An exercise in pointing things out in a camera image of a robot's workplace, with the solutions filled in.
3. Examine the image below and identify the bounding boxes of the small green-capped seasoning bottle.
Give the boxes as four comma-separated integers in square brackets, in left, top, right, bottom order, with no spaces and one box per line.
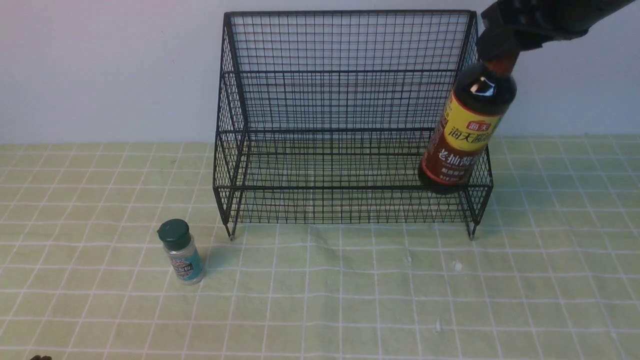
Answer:
[157,218,205,285]

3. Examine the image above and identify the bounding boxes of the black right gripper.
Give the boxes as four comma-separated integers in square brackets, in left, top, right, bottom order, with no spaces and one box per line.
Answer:
[477,0,633,62]

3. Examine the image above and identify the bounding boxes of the black wire mesh rack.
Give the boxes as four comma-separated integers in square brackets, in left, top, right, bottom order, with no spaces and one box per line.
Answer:
[212,9,494,238]

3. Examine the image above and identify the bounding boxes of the green checkered tablecloth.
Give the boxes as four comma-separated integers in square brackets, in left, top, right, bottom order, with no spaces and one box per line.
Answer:
[0,135,640,360]

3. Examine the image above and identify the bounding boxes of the dark soy sauce bottle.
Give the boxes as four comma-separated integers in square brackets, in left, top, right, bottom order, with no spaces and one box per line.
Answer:
[417,52,520,195]

